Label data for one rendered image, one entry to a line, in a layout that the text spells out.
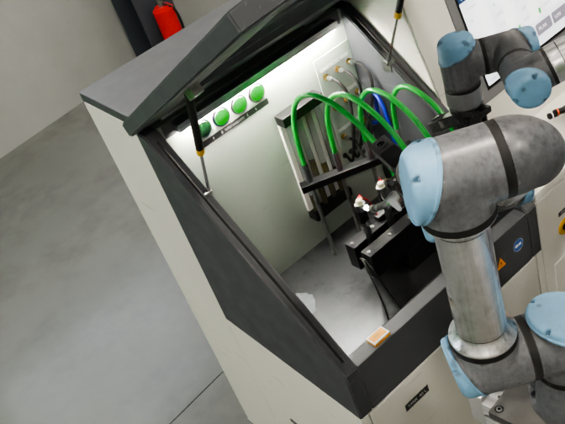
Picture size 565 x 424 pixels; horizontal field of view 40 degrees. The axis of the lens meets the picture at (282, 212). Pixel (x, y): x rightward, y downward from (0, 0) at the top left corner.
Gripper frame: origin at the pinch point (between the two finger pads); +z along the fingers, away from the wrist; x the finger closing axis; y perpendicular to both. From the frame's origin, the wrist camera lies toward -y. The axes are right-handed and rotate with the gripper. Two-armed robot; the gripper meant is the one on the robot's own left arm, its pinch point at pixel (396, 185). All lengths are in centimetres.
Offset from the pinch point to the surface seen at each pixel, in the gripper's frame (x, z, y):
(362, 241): -10.9, 27.5, 3.2
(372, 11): 30, 18, -41
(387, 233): -4.8, 26.8, 5.9
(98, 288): -102, 211, -75
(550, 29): 72, 38, -9
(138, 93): -32, 7, -60
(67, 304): -119, 209, -78
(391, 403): -33, 19, 38
